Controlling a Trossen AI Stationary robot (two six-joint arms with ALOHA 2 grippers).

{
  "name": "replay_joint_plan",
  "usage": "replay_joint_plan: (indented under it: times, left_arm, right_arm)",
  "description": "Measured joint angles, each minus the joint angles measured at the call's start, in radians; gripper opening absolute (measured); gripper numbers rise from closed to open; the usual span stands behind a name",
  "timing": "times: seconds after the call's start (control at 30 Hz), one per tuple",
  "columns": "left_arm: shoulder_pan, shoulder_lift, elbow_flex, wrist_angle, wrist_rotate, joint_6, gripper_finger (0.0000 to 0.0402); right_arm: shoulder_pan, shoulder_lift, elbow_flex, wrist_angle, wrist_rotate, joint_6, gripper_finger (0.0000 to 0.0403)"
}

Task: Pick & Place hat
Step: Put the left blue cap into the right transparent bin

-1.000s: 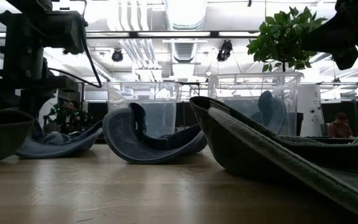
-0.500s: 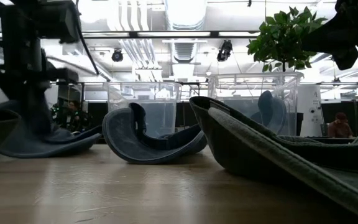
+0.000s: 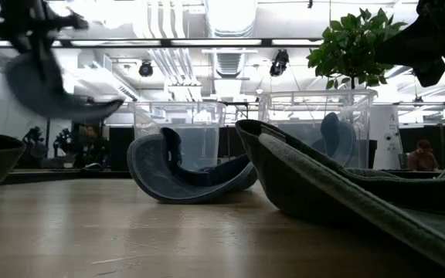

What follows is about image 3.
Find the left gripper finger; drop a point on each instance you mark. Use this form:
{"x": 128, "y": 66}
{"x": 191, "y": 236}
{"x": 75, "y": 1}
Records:
{"x": 48, "y": 65}

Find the blue denim cap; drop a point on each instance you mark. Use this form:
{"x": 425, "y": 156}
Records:
{"x": 149, "y": 173}
{"x": 338, "y": 139}
{"x": 52, "y": 104}

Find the background black robot rig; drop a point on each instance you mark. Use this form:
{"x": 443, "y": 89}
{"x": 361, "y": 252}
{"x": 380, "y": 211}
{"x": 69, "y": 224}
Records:
{"x": 33, "y": 143}

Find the person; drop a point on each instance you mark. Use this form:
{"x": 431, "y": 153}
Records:
{"x": 91, "y": 146}
{"x": 423, "y": 158}

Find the black ceiling spotlight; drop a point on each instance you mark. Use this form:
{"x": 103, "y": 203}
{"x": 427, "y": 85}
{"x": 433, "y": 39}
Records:
{"x": 146, "y": 69}
{"x": 279, "y": 63}

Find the clear plastic bin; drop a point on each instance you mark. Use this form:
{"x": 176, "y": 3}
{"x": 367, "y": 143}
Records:
{"x": 303, "y": 104}
{"x": 191, "y": 116}

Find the green leafy plant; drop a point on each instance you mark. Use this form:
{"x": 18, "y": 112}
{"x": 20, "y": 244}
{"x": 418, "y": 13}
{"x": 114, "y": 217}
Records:
{"x": 354, "y": 42}

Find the white cylindrical column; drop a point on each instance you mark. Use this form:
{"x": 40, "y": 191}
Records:
{"x": 386, "y": 127}

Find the black table edge rail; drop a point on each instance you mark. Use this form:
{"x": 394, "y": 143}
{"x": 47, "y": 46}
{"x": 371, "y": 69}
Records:
{"x": 72, "y": 175}

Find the black horizontal frame beam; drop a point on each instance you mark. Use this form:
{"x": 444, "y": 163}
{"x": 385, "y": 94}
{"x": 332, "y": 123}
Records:
{"x": 164, "y": 42}

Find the silver ventilation duct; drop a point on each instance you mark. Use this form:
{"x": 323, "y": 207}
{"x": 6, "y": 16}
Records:
{"x": 230, "y": 17}

